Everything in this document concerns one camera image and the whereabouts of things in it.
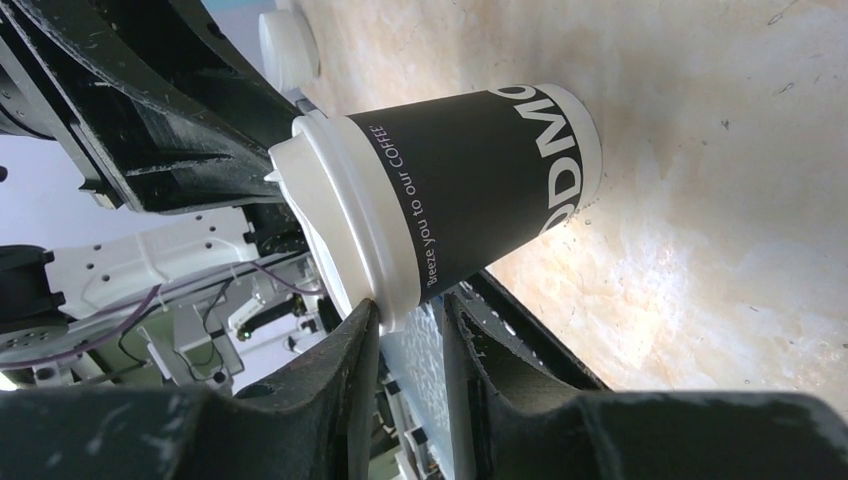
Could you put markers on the white plastic cup lid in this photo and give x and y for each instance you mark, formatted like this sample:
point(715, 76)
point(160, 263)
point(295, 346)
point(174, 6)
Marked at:
point(331, 178)

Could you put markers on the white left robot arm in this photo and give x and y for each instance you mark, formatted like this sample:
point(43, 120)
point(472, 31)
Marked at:
point(192, 298)

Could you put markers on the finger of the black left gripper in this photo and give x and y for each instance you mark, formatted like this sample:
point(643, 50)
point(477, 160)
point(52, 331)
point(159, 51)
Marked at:
point(182, 44)
point(138, 142)

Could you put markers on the stack of white lids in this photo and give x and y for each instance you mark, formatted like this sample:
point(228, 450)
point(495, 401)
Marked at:
point(290, 55)

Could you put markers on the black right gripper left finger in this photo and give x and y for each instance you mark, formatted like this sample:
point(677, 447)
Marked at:
point(311, 419)

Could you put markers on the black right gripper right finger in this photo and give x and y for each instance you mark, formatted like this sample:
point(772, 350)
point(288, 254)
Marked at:
point(714, 435)

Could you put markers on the black paper coffee cup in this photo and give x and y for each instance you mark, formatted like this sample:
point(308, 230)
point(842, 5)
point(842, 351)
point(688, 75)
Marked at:
point(481, 174)

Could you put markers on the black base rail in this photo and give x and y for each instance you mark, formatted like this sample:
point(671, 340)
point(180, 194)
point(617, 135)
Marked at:
point(523, 331)

